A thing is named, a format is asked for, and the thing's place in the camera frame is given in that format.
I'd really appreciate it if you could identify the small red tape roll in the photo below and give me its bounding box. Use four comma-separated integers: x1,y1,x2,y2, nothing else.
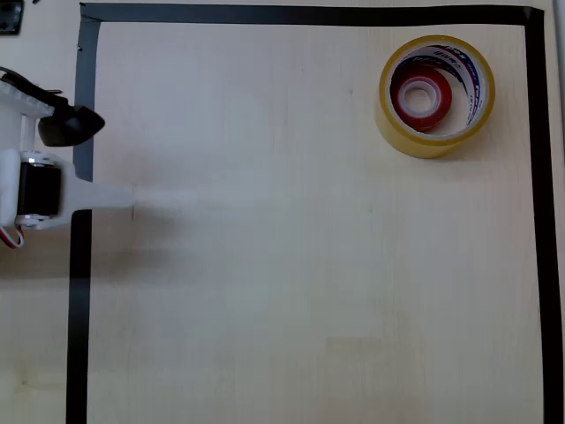
388,61,455,134

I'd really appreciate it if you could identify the large yellow tape roll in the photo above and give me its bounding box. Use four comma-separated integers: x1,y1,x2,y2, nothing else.
373,34,497,160

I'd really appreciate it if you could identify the black webcam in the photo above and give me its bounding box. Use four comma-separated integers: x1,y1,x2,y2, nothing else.
36,104,107,148

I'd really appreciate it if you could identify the black plastic object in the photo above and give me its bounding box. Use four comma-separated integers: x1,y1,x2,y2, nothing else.
0,0,24,36

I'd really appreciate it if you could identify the red white black servo wire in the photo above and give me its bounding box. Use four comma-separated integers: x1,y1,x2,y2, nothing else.
0,223,26,250

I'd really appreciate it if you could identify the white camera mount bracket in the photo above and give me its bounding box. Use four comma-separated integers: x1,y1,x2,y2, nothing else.
0,75,59,121

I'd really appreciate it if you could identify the black camera cable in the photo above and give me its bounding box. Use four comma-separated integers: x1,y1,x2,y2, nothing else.
0,65,70,110

